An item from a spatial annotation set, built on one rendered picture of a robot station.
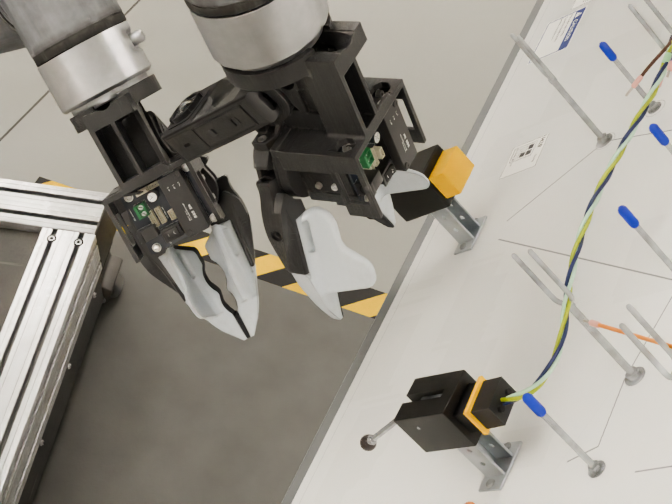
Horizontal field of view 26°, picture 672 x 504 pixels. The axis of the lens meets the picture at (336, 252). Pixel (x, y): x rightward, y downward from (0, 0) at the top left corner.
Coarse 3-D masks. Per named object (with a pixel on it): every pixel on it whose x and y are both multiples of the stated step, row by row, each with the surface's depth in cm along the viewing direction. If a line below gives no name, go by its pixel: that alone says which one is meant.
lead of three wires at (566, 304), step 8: (568, 304) 105; (568, 312) 104; (560, 320) 104; (568, 320) 104; (560, 328) 104; (560, 336) 104; (560, 344) 103; (560, 352) 103; (552, 360) 103; (544, 368) 103; (552, 368) 103; (544, 376) 103; (536, 384) 103; (520, 392) 104; (528, 392) 104; (504, 400) 105; (512, 400) 105
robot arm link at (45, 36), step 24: (0, 0) 105; (24, 0) 104; (48, 0) 103; (72, 0) 103; (96, 0) 104; (24, 24) 104; (48, 24) 104; (72, 24) 104; (96, 24) 104; (48, 48) 104
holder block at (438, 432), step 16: (416, 384) 112; (432, 384) 110; (448, 384) 108; (464, 384) 108; (416, 400) 112; (432, 400) 108; (448, 400) 107; (400, 416) 110; (416, 416) 108; (432, 416) 107; (448, 416) 106; (416, 432) 110; (432, 432) 109; (448, 432) 108; (464, 432) 107; (480, 432) 108; (432, 448) 111; (448, 448) 110
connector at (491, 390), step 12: (468, 384) 109; (492, 384) 106; (504, 384) 106; (468, 396) 107; (480, 396) 106; (492, 396) 105; (504, 396) 106; (456, 408) 107; (480, 408) 105; (492, 408) 105; (504, 408) 105; (468, 420) 107; (480, 420) 106; (492, 420) 105; (504, 420) 105
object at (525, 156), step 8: (544, 136) 148; (528, 144) 149; (536, 144) 148; (544, 144) 147; (512, 152) 151; (520, 152) 149; (528, 152) 148; (536, 152) 147; (512, 160) 149; (520, 160) 148; (528, 160) 147; (536, 160) 146; (504, 168) 149; (512, 168) 148; (520, 168) 147; (528, 168) 146; (504, 176) 148
